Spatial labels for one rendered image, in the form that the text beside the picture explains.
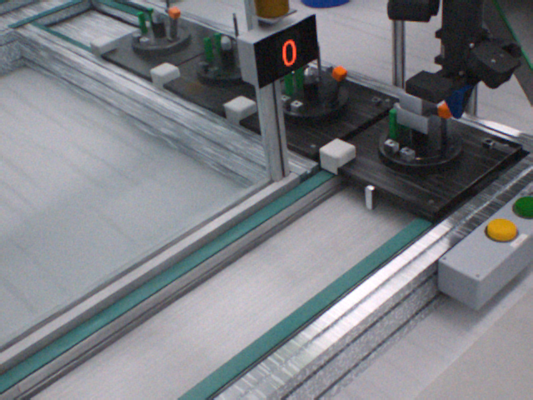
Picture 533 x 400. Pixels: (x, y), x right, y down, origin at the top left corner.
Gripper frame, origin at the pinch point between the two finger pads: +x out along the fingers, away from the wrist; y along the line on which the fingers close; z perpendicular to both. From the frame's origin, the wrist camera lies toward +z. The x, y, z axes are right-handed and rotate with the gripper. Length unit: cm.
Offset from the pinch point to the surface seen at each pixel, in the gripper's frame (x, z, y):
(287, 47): -11.6, -16.3, -19.0
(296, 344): 13.6, 7.6, -43.5
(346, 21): 24, -71, 51
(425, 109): 3.3, -5.2, -1.0
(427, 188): 12.6, 0.4, -7.5
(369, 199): 14.9, -6.9, -13.1
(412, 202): 12.6, 0.7, -11.7
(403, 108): 3.9, -8.9, -2.1
